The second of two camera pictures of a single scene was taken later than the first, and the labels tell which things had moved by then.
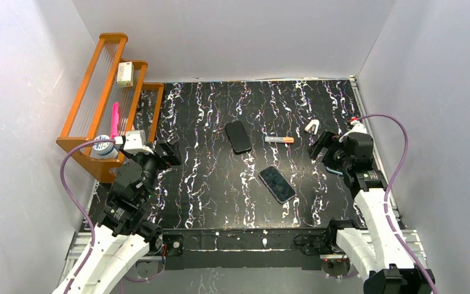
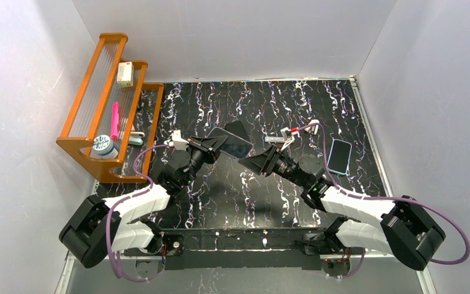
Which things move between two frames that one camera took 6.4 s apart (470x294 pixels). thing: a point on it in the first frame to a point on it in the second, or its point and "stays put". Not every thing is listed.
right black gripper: (325, 146) to (270, 160)
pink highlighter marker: (115, 120) stays put
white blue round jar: (104, 149) stays put
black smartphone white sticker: (277, 184) to (235, 146)
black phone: (238, 136) stays put
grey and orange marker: (279, 139) stays put
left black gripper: (167, 152) to (209, 148)
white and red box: (125, 78) stays put
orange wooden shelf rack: (112, 107) stays put
